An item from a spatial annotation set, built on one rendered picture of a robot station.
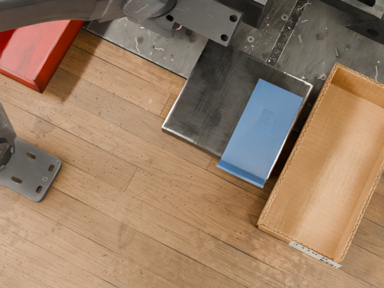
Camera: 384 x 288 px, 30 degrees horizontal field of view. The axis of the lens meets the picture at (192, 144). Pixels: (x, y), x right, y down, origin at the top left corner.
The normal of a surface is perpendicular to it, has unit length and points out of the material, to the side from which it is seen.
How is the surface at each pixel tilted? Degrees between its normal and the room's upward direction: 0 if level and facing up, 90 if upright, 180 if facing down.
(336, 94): 0
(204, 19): 29
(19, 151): 0
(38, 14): 87
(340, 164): 0
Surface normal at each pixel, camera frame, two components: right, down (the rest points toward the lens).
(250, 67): 0.02, -0.25
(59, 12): 0.38, 0.90
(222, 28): -0.17, 0.20
